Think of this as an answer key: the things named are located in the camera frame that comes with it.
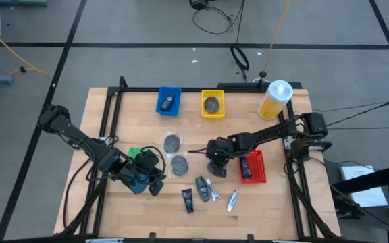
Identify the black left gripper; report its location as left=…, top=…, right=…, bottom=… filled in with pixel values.
left=123, top=153, right=165, bottom=197

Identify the green plastic basket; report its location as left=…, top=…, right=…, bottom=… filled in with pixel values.
left=127, top=146, right=143, bottom=160

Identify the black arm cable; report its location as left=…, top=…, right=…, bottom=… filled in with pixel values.
left=61, top=157, right=93, bottom=222

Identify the small white toothpaste tube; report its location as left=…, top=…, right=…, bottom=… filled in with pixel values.
left=205, top=178, right=222, bottom=203
left=226, top=189, right=239, bottom=213

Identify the yellow plastic basket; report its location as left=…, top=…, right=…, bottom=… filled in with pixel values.
left=201, top=89, right=226, bottom=119

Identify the blue plastic basket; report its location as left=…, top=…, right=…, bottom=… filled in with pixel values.
left=155, top=86, right=183, bottom=117

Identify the dark blue travel tube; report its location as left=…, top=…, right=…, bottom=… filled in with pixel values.
left=240, top=155, right=253, bottom=179
left=181, top=188, right=195, bottom=214

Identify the coiled black floor cable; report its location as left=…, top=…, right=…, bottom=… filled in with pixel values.
left=230, top=43, right=251, bottom=82

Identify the red plastic basket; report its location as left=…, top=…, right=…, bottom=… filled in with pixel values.
left=238, top=149, right=267, bottom=184

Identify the yellow floor cable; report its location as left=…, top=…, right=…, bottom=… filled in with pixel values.
left=260, top=0, right=292, bottom=78
left=0, top=18, right=49, bottom=97

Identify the white booklet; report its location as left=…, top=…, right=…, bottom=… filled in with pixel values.
left=338, top=165, right=388, bottom=208

